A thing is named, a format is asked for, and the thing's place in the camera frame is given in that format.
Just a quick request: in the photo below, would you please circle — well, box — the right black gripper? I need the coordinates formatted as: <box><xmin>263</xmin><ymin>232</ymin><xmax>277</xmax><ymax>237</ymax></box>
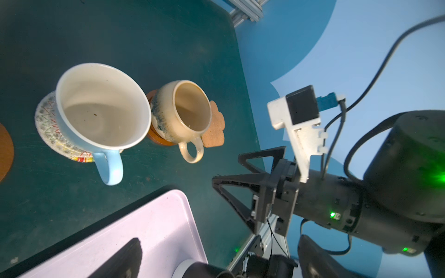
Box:
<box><xmin>212</xmin><ymin>146</ymin><xmax>362</xmax><ymax>236</ymax></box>

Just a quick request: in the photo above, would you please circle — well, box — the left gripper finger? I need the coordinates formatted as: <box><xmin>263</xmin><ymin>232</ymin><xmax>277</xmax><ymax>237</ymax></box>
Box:
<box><xmin>89</xmin><ymin>238</ymin><xmax>143</xmax><ymax>278</ymax></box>

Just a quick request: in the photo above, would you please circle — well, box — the cork paw shaped coaster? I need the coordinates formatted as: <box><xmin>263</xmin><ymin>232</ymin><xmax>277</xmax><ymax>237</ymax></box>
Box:
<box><xmin>201</xmin><ymin>101</ymin><xmax>226</xmax><ymax>148</ymax></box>

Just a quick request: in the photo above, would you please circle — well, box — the yellow mug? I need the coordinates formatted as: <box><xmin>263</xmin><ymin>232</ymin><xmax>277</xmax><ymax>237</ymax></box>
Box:
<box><xmin>150</xmin><ymin>80</ymin><xmax>212</xmax><ymax>164</ymax></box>

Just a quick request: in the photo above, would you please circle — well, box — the brown wooden round coaster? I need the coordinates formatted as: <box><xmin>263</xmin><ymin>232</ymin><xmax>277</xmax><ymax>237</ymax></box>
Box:
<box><xmin>146</xmin><ymin>90</ymin><xmax>176</xmax><ymax>147</ymax></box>
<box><xmin>0</xmin><ymin>124</ymin><xmax>15</xmax><ymax>181</ymax></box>

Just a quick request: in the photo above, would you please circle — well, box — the cream mug blue handle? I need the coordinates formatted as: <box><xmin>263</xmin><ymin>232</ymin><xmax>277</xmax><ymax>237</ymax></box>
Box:
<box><xmin>55</xmin><ymin>63</ymin><xmax>152</xmax><ymax>186</ymax></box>

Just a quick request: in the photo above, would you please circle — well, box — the white multicolour woven coaster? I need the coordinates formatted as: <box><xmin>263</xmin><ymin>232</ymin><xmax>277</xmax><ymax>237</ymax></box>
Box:
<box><xmin>34</xmin><ymin>92</ymin><xmax>95</xmax><ymax>163</ymax></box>

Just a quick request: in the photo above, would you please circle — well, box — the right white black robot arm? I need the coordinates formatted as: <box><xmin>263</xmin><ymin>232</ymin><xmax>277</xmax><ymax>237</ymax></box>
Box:
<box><xmin>212</xmin><ymin>110</ymin><xmax>445</xmax><ymax>278</ymax></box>

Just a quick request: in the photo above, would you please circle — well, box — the lilac plastic tray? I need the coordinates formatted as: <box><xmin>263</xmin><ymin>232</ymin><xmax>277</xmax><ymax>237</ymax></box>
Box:
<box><xmin>22</xmin><ymin>190</ymin><xmax>207</xmax><ymax>278</ymax></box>

